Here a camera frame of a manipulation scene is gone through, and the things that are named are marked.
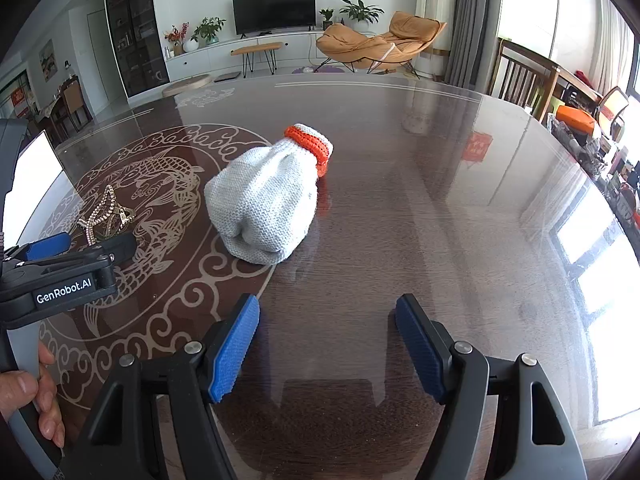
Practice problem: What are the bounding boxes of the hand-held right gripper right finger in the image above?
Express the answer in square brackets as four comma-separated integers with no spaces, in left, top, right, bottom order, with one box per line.
[395,294,588,480]

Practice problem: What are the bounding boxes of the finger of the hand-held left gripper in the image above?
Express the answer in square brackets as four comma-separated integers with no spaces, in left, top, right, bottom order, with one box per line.
[12,232,137,273]
[17,232,71,262]

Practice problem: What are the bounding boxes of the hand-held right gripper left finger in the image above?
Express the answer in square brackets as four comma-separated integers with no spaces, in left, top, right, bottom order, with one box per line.
[67,293,261,480]

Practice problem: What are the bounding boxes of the beaded chain necklace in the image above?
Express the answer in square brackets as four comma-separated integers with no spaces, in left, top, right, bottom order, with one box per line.
[75,185,137,247]

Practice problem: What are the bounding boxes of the white gloves orange cuff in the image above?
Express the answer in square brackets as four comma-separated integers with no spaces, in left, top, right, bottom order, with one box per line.
[204,123,335,265]

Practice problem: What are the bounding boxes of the person's left hand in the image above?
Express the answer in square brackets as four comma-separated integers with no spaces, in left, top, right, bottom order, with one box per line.
[0,342,66,450]

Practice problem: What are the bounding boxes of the white television cabinet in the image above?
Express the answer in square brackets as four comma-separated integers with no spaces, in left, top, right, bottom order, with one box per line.
[164,30,333,81]

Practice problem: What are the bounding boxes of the red flowers in vase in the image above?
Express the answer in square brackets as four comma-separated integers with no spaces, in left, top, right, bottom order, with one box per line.
[165,22,191,57]

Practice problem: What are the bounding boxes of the dark glass display cabinet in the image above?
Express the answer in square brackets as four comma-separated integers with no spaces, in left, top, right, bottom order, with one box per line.
[103,0,171,99]

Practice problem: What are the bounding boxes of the green potted plant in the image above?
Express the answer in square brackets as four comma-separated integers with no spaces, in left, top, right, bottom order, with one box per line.
[191,16,227,45]

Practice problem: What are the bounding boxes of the wooden bench with metal legs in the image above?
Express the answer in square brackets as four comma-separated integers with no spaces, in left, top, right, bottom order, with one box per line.
[231,41,284,77]

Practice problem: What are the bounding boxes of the orange object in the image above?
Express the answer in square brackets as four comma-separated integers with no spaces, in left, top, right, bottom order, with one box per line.
[556,105,601,133]

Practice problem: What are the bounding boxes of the black television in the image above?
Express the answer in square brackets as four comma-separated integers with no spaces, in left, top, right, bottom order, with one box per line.
[232,0,317,36]

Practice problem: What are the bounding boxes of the dark wooden chair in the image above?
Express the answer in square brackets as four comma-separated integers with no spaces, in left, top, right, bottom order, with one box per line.
[490,37,561,121]

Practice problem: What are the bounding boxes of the orange lounge chair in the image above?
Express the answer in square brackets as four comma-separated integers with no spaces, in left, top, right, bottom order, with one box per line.
[316,11,447,77]

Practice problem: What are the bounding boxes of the grey curtain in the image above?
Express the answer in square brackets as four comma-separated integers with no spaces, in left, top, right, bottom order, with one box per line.
[442,0,501,92]

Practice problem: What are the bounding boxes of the large leafy potted plant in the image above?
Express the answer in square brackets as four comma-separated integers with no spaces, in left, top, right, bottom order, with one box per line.
[339,0,386,31]

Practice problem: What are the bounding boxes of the framed wall painting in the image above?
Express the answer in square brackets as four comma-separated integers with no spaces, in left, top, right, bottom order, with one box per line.
[39,38,56,77]

